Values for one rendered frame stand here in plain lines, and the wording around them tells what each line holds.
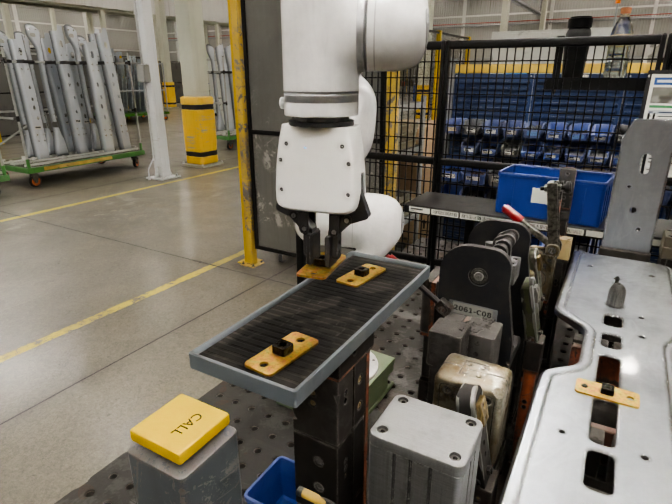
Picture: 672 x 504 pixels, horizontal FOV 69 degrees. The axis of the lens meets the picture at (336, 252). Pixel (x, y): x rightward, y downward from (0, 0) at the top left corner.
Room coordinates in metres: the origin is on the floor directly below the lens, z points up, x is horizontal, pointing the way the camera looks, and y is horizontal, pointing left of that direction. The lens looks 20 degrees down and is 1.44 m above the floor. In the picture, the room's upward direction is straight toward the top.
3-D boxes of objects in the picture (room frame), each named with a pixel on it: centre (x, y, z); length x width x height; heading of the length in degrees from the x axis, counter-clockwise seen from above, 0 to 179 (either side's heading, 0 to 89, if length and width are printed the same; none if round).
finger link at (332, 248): (0.57, -0.01, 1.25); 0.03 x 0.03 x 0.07; 70
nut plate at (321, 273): (0.58, 0.02, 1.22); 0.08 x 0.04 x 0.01; 160
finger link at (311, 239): (0.59, 0.04, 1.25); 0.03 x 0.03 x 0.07; 70
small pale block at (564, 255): (1.14, -0.56, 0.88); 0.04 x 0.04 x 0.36; 60
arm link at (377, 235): (1.01, -0.05, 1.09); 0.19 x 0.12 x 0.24; 83
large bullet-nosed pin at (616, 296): (0.90, -0.57, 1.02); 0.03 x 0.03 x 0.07
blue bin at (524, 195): (1.49, -0.67, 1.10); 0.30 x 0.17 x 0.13; 55
